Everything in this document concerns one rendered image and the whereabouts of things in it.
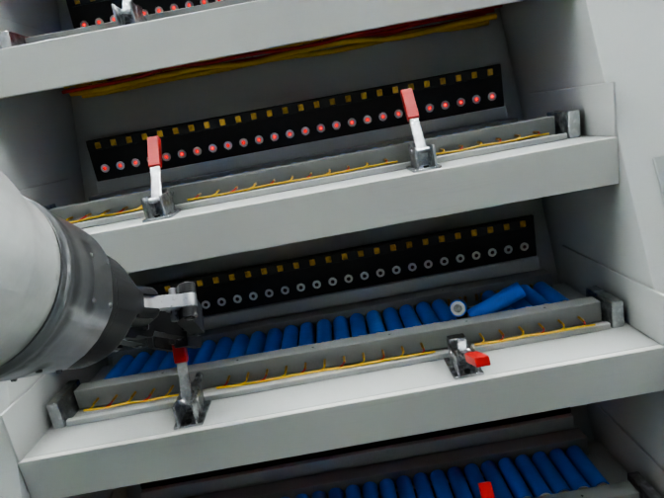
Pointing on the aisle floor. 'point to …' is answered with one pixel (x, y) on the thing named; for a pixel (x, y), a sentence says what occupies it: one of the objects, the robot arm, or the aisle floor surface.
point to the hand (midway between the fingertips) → (174, 332)
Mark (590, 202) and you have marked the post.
